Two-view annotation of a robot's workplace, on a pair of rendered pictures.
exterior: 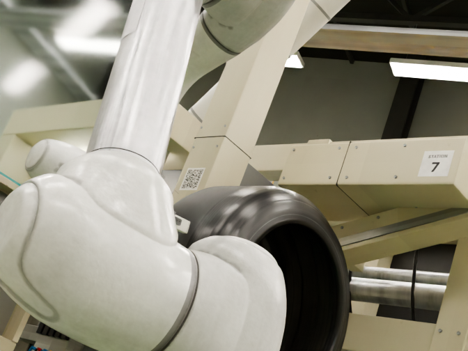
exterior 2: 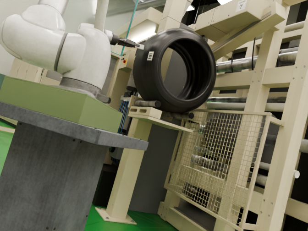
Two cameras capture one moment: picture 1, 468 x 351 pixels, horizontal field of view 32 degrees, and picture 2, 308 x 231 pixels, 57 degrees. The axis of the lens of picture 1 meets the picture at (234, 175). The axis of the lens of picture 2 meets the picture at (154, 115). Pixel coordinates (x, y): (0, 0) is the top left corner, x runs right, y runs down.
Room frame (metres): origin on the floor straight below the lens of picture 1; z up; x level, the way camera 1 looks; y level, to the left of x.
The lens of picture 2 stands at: (0.08, -0.64, 0.67)
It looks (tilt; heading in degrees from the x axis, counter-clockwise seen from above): 5 degrees up; 16
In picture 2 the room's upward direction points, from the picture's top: 16 degrees clockwise
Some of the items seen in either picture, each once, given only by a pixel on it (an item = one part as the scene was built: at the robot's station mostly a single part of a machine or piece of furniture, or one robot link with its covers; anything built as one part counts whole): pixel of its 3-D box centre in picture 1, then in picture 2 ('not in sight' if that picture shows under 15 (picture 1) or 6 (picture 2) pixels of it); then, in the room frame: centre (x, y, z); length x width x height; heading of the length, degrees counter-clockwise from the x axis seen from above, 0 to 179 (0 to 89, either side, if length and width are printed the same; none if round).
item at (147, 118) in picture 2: not in sight; (159, 122); (2.08, -0.12, 0.80); 0.37 x 0.36 x 0.02; 132
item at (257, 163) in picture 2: not in sight; (207, 157); (2.13, -0.52, 0.65); 0.90 x 0.02 x 0.70; 42
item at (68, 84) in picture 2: not in sight; (84, 92); (1.03, -0.08, 0.77); 0.22 x 0.18 x 0.06; 90
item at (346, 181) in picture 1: (384, 182); (231, 20); (2.19, -0.43, 1.71); 0.61 x 0.25 x 0.15; 42
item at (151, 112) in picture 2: not in sight; (144, 112); (1.99, -0.02, 0.83); 0.36 x 0.09 x 0.06; 42
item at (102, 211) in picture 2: not in sight; (115, 215); (2.26, 0.06, 0.01); 0.27 x 0.27 x 0.02; 42
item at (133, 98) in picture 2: not in sight; (152, 108); (2.21, -0.01, 0.90); 0.40 x 0.03 x 0.10; 132
